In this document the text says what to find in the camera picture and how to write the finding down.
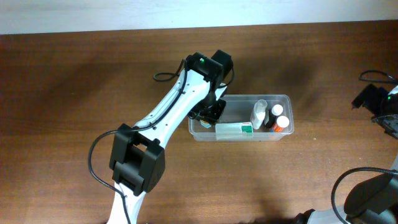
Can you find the clear plastic container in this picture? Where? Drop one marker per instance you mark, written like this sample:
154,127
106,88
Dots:
238,110

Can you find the orange tube white cap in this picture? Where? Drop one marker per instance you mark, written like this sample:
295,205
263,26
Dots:
280,124

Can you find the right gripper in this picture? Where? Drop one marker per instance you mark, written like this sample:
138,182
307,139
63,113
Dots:
377,94

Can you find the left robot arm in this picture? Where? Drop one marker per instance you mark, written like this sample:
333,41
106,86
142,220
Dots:
138,154

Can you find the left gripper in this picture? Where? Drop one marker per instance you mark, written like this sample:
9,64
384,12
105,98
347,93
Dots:
213,115

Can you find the white Panadol box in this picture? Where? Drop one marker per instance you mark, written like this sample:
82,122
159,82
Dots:
233,131

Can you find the white spray bottle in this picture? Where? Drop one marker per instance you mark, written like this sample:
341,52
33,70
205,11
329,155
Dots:
258,114

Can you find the small jar gold lid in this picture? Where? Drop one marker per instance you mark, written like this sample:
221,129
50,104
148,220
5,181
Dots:
205,124

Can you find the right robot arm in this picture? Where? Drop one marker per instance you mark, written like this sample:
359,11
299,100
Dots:
373,200

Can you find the dark bottle white cap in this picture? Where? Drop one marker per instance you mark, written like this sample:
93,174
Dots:
274,112

